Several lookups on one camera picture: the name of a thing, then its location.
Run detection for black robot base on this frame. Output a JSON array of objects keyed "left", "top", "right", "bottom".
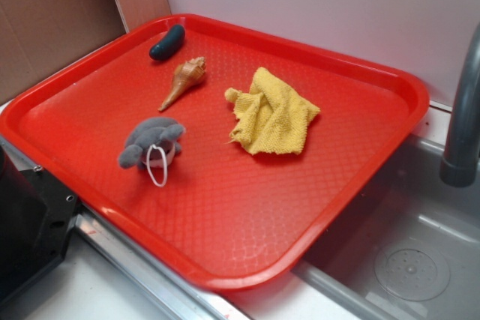
[{"left": 1, "top": 150, "right": 79, "bottom": 305}]

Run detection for yellow cloth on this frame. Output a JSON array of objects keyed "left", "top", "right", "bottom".
[{"left": 224, "top": 67, "right": 320, "bottom": 155}]

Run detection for red plastic tray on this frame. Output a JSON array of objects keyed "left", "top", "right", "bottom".
[{"left": 1, "top": 14, "right": 429, "bottom": 292}]

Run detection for tan conch shell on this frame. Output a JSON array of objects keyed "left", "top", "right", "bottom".
[{"left": 158, "top": 57, "right": 206, "bottom": 112}]

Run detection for grey plush toy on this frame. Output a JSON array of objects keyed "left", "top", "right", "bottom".
[{"left": 118, "top": 117, "right": 186, "bottom": 187}]

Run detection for dark green toy cucumber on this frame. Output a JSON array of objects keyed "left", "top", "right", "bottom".
[{"left": 148, "top": 24, "right": 186, "bottom": 61}]

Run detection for grey toy sink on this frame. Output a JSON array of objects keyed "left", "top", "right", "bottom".
[{"left": 294, "top": 136, "right": 479, "bottom": 319}]

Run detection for grey faucet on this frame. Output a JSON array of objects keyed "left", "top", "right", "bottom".
[{"left": 439, "top": 28, "right": 479, "bottom": 187}]

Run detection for brown cardboard panel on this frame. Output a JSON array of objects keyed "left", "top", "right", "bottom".
[{"left": 1, "top": 0, "right": 125, "bottom": 103}]

